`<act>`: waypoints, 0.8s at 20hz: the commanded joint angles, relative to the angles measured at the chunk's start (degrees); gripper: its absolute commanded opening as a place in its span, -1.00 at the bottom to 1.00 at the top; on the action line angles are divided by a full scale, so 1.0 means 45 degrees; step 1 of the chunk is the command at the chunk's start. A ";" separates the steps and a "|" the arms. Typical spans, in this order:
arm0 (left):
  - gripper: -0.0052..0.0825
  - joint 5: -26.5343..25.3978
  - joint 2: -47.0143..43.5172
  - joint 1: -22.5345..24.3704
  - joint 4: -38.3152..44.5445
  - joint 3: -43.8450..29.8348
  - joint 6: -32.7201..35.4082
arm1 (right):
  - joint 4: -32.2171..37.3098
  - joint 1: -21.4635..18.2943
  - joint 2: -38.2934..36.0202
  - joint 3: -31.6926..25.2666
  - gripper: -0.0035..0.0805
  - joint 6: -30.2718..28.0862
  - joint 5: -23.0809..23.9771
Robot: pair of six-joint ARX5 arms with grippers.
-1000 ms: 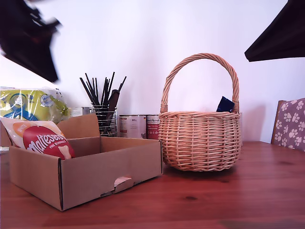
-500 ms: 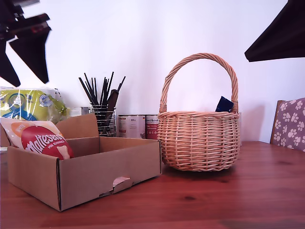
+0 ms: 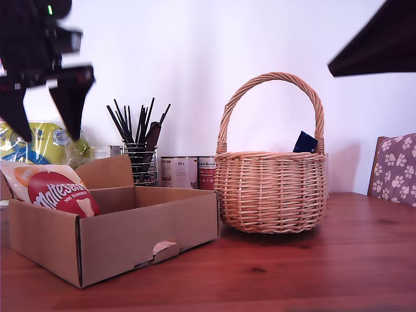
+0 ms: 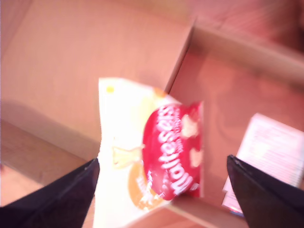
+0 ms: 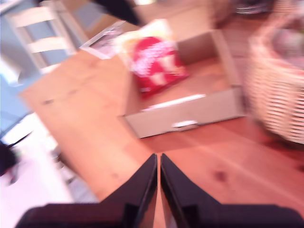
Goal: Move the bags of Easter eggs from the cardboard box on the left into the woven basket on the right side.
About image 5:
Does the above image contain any brown cardboard box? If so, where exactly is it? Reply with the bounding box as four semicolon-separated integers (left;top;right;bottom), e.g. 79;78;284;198
118;29;247;140

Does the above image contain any woven wicker basket with handle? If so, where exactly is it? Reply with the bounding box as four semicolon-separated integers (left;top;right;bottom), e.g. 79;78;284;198
244;0;304;144

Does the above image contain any wire utensil holder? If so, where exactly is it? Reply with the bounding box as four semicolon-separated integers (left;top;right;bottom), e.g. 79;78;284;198
235;0;274;15

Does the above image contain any white bag with red logo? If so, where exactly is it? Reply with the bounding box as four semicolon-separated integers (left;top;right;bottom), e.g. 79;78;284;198
114;19;190;100

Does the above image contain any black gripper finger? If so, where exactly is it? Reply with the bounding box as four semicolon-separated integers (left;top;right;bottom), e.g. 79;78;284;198
161;153;223;228
99;153;158;228
92;0;143;26

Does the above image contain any white wooden chair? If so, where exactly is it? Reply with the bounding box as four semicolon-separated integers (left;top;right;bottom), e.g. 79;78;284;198
7;4;80;75

